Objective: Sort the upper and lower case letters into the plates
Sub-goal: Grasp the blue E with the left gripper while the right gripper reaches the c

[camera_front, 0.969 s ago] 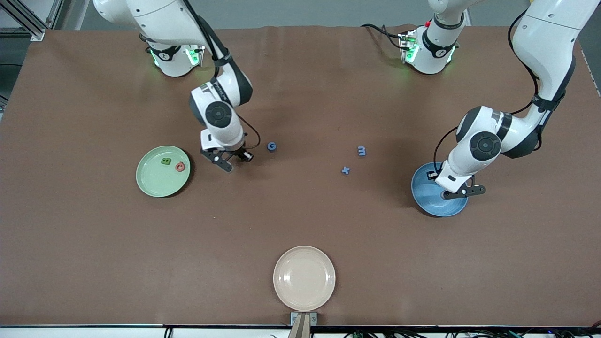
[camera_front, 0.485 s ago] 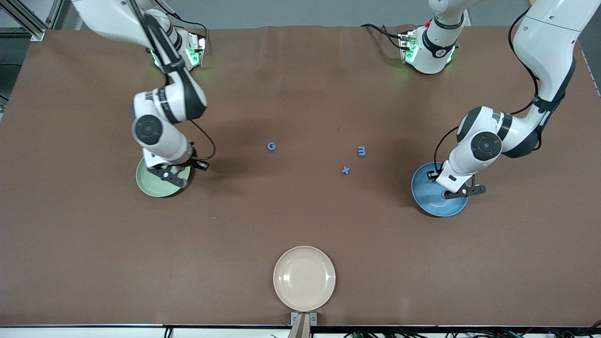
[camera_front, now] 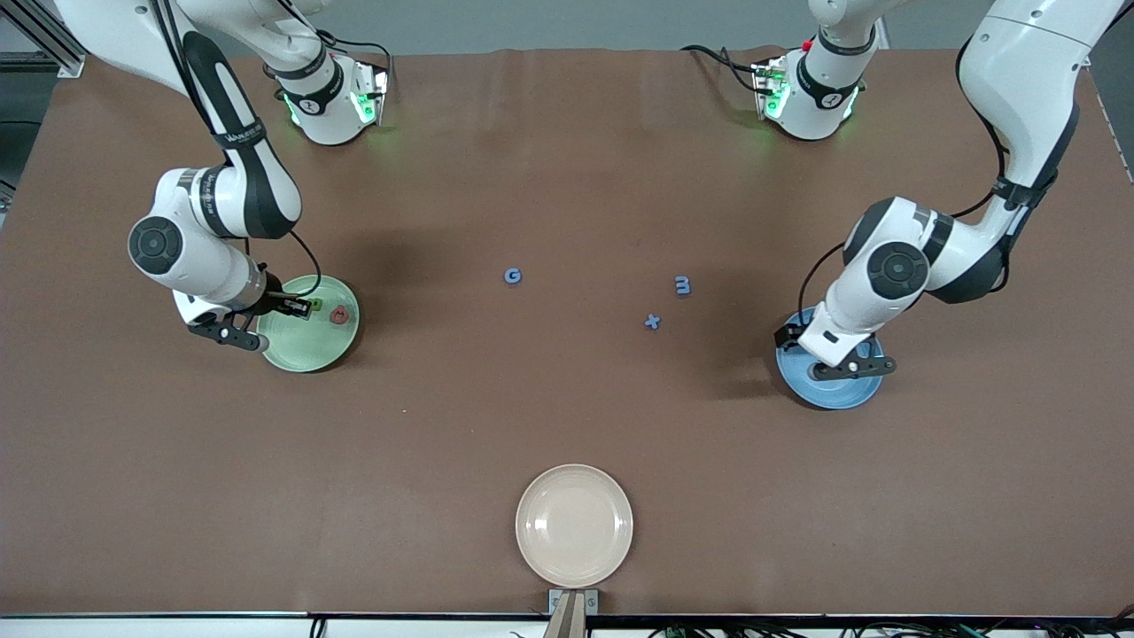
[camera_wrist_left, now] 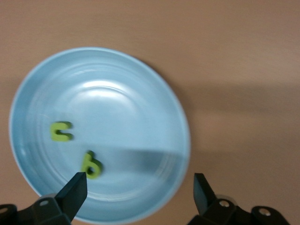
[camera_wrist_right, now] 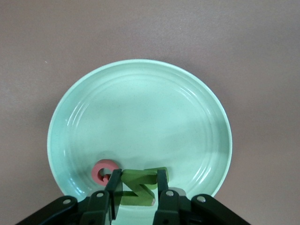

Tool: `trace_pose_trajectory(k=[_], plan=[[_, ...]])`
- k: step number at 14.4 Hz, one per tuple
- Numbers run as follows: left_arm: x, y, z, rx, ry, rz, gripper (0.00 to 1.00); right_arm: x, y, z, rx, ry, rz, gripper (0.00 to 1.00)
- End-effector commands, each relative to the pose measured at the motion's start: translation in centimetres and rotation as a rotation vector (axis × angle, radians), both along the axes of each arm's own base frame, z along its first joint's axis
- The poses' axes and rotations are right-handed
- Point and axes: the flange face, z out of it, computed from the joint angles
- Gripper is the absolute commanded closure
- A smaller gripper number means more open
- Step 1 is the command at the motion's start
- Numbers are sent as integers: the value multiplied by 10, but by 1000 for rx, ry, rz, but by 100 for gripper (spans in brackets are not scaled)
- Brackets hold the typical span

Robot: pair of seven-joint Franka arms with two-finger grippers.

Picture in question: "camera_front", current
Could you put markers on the blue letter x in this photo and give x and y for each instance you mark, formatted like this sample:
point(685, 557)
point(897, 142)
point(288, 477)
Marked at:
point(653, 322)

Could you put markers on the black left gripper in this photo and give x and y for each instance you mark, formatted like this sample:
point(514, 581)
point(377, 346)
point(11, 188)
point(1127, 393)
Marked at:
point(785, 337)

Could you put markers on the beige plate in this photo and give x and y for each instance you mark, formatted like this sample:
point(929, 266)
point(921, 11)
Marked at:
point(574, 525)

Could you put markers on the pink letter Q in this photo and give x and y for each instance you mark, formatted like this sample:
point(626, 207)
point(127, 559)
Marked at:
point(339, 315)

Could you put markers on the aluminium frame profile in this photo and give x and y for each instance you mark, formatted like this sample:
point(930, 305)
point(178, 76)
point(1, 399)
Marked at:
point(71, 66)

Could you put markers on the blue letter m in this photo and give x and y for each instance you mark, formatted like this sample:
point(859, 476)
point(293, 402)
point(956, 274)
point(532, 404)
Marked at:
point(682, 284)

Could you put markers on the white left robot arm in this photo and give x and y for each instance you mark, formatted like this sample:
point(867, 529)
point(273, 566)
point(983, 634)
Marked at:
point(1028, 80)

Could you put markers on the blue plate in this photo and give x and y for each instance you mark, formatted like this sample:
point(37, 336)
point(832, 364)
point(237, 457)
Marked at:
point(833, 395)

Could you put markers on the blue letter G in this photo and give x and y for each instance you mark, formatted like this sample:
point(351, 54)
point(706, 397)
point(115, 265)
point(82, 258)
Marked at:
point(512, 276)

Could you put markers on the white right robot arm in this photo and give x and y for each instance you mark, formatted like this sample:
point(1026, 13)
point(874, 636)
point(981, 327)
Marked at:
point(190, 266)

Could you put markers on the grey arm base connector box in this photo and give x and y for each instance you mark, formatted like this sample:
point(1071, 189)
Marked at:
point(368, 93)
point(769, 89)

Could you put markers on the white table edge strip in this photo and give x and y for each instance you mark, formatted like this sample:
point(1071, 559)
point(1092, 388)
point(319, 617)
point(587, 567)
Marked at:
point(177, 627)

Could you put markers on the metal camera post bracket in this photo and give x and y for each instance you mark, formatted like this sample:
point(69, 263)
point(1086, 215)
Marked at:
point(572, 611)

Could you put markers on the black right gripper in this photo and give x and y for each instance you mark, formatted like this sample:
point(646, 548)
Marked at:
point(273, 302)

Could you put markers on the light green plate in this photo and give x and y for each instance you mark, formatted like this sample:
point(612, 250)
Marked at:
point(301, 350)

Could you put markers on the brown table cover mat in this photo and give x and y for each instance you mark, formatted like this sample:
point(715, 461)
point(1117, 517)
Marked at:
point(567, 177)

